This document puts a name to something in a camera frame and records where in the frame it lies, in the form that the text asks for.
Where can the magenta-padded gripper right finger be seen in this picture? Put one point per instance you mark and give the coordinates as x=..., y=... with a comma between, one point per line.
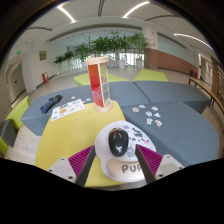
x=150, y=160

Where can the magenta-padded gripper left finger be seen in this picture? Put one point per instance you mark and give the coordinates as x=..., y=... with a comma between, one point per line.
x=79, y=161

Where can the black computer mouse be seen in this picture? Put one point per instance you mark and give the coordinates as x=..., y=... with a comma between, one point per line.
x=118, y=141

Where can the white printed mouse pad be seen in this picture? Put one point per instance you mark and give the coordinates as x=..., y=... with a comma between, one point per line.
x=106, y=160

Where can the small red-white sticker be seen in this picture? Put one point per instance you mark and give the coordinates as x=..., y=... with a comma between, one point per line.
x=158, y=123

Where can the small blue sticker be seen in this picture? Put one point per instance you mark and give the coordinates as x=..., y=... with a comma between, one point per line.
x=142, y=106
x=148, y=113

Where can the small round sticker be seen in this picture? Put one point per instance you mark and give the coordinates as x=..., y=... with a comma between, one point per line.
x=135, y=109

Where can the printed sticker sheet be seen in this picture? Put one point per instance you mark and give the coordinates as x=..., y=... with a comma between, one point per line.
x=68, y=109

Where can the dark blue folded umbrella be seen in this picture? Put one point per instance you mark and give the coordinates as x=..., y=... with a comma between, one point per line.
x=50, y=104

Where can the dark grey seat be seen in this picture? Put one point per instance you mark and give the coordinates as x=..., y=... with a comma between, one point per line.
x=7, y=133

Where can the lime green sofa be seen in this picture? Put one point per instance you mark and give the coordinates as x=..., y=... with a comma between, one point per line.
x=18, y=113

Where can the lime green seat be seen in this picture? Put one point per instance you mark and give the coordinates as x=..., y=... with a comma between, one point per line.
x=2, y=146

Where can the red panel tower stand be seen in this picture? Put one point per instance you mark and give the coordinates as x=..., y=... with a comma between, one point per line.
x=98, y=83

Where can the lime green upholstered bench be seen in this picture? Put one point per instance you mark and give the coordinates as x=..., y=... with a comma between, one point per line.
x=150, y=75
x=81, y=80

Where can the red fire extinguisher box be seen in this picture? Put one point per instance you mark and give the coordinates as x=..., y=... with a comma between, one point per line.
x=45, y=77

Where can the white door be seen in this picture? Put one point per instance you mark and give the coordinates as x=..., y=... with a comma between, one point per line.
x=17, y=80

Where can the group of potted plants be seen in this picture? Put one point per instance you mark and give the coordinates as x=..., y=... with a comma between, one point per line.
x=103, y=45

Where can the green exit sign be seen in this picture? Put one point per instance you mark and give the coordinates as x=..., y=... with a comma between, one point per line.
x=18, y=52

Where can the group of ceiling lights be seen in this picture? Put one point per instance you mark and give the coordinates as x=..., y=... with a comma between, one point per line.
x=66, y=14

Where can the brown wall plaque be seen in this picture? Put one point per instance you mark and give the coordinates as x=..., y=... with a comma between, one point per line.
x=43, y=55

